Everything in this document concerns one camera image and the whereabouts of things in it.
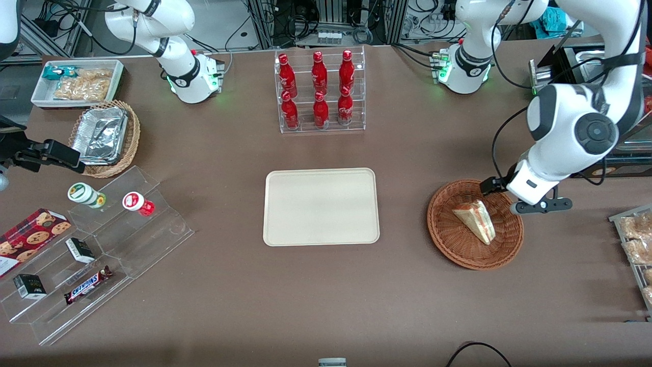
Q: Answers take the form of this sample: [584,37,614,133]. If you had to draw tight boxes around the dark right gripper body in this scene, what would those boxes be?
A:
[0,116,30,172]

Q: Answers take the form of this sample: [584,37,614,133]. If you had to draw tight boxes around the triangle sandwich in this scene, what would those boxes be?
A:
[452,200,497,246]

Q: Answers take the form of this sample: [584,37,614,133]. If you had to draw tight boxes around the large brown wicker basket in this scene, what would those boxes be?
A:
[427,179,525,271]

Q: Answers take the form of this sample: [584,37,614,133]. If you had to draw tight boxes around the small light wicker basket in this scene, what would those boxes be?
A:
[68,99,141,178]

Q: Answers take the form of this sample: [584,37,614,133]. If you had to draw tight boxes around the tray with packaged bread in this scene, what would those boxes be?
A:
[608,204,652,323]

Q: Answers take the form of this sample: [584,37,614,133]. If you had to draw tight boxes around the cream plastic tray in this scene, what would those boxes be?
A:
[263,168,381,247]

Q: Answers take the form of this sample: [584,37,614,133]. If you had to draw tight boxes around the aluminium foil containers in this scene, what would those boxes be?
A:
[71,106,129,166]

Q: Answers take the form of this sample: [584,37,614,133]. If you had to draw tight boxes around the green lid yoghurt cup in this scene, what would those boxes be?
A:
[67,182,107,209]

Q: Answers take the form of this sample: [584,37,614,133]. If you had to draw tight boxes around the white plastic bin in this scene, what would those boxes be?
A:
[31,59,125,110]

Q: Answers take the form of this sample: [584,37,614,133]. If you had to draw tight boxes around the clear bag of crackers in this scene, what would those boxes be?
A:
[53,68,114,102]

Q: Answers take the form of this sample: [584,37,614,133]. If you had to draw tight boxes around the teal snack packet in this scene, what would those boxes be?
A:
[42,65,78,81]

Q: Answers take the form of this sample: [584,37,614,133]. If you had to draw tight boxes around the red lid yoghurt cup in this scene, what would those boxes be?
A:
[122,191,155,217]

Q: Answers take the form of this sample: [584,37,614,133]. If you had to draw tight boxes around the red tartan cookie box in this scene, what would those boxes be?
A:
[0,208,72,279]

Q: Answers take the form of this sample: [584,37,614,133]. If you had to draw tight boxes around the small black box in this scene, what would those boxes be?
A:
[12,273,47,300]
[65,237,96,264]

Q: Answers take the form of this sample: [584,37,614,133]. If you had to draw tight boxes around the black food warmer case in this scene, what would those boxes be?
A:
[529,20,652,179]

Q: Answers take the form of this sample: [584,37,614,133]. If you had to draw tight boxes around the clear acrylic stepped display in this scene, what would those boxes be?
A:
[0,165,195,347]

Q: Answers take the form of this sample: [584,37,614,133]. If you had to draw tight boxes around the Snickers chocolate bar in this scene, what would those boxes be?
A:
[63,265,113,306]

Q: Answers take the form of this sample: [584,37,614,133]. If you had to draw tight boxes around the teal plastic bag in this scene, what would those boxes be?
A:
[530,7,572,40]

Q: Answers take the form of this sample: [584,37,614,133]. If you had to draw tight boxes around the red cola bottle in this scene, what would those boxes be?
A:
[337,86,354,126]
[313,91,330,128]
[311,51,329,95]
[339,49,356,95]
[281,91,300,129]
[278,54,298,98]

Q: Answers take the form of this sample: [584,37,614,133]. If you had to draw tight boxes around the clear acrylic bottle rack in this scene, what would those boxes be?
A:
[275,45,366,135]

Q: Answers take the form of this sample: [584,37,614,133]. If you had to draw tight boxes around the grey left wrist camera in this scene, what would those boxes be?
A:
[510,197,573,216]

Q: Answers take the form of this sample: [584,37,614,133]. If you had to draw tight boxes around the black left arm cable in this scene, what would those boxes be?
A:
[491,0,643,186]

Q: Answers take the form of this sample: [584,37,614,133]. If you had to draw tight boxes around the black cable loop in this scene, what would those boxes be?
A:
[445,341,513,367]

